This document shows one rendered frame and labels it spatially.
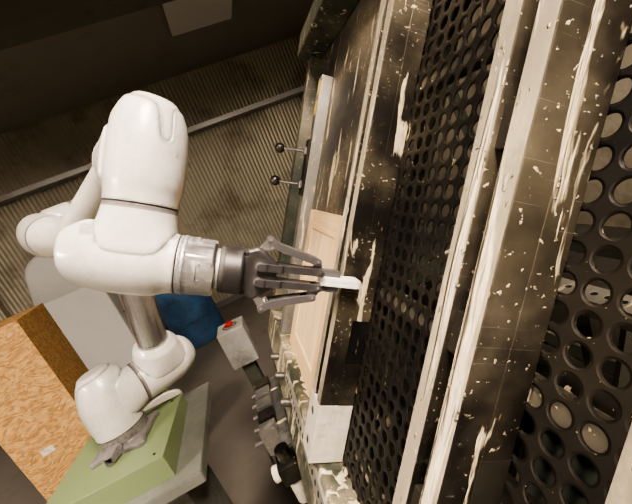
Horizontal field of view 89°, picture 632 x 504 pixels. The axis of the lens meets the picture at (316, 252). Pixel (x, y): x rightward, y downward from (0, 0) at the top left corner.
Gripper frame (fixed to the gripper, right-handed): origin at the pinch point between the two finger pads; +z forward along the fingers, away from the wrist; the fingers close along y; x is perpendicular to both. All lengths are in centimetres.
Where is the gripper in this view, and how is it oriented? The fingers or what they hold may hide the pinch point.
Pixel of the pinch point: (338, 281)
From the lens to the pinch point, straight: 56.6
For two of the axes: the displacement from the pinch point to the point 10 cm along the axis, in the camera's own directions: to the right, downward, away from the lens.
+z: 9.6, 1.3, 2.6
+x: -2.4, -1.8, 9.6
